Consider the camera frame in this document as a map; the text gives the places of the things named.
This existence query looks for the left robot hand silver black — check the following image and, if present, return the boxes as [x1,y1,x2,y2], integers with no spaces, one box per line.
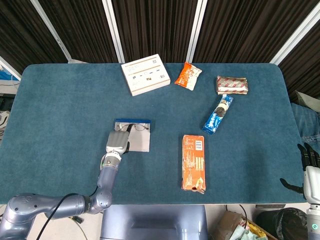
[104,124,135,155]

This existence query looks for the orange and white snack packet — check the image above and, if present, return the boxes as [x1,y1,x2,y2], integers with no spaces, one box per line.
[174,62,203,91]

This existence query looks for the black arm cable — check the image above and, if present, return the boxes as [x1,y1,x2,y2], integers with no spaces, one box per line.
[43,186,101,222]

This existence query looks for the blue glasses case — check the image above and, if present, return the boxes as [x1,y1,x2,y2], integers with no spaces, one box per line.
[114,118,152,153]

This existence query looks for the long orange carton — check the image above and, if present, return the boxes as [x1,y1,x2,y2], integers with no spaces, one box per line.
[181,134,207,195]

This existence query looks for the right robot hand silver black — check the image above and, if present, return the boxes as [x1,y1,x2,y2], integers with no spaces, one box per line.
[279,142,320,205]

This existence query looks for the black-rimmed eyeglasses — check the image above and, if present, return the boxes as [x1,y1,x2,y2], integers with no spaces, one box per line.
[117,122,151,133]

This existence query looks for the white flat printed box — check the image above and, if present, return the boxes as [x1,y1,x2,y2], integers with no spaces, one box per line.
[121,53,172,97]

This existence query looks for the black bin bag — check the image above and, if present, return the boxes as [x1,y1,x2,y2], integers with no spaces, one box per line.
[256,207,308,240]

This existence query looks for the crumpled green paper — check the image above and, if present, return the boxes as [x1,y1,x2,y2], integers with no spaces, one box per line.
[231,224,254,240]

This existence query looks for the blue cookie packet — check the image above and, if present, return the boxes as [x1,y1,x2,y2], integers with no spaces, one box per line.
[201,93,234,136]

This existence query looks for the grey-green bag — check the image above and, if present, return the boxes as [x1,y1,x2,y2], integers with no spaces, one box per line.
[293,89,320,111]

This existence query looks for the black pleated curtain panel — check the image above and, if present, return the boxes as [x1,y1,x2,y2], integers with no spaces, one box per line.
[192,0,317,64]
[111,0,200,64]
[277,27,320,101]
[37,0,119,64]
[0,0,69,75]

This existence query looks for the blue denim jeans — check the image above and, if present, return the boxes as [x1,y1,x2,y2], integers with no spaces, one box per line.
[289,102,320,151]

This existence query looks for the blue printed bag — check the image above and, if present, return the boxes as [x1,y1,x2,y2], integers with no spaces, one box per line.
[0,70,14,82]

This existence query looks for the blue felt table cloth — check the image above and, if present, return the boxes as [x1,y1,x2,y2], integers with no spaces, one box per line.
[0,62,309,206]

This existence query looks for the yellow wrapper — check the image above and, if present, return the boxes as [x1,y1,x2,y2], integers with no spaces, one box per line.
[247,223,267,237]

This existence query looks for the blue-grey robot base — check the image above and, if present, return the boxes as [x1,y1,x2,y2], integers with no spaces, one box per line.
[99,204,209,240]

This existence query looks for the silver aluminium frame post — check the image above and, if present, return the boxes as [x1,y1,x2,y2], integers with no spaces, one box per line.
[30,0,74,64]
[101,0,126,64]
[0,56,23,81]
[186,0,208,64]
[269,3,320,66]

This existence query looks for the white plastic object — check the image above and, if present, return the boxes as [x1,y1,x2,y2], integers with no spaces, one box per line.
[0,111,11,129]

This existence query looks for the silver red-print snack packet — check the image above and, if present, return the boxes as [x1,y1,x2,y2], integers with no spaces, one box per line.
[216,75,250,96]

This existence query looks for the brown cardboard box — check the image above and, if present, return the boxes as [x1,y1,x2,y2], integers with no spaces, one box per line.
[212,211,276,240]

